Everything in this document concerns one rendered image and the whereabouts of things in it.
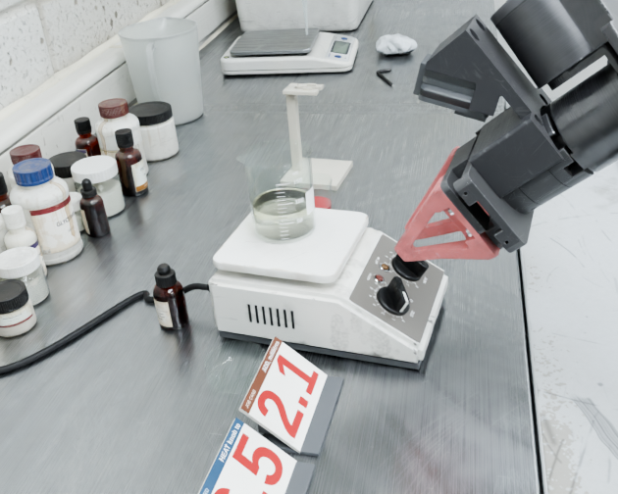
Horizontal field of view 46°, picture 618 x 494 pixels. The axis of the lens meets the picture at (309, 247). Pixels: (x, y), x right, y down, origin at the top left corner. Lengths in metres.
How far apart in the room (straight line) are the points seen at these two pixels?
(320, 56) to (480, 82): 0.95
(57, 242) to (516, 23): 0.57
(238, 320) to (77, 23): 0.73
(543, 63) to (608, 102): 0.05
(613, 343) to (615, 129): 0.27
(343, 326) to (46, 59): 0.71
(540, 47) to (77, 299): 0.54
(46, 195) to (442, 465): 0.52
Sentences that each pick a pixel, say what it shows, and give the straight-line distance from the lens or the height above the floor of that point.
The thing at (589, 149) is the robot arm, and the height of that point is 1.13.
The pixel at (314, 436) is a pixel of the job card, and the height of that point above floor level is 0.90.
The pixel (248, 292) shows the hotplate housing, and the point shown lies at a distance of 0.66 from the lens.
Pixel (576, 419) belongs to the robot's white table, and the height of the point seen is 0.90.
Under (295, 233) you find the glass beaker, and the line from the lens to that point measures 0.67.
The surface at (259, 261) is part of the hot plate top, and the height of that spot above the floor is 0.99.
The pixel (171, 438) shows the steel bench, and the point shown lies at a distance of 0.62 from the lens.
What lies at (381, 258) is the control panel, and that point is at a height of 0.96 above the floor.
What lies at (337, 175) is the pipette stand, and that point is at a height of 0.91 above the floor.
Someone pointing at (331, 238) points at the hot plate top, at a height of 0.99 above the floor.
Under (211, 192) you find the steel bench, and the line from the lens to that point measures 0.99.
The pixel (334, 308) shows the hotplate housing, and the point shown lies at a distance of 0.63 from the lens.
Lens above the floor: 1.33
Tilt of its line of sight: 31 degrees down
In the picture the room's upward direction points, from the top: 5 degrees counter-clockwise
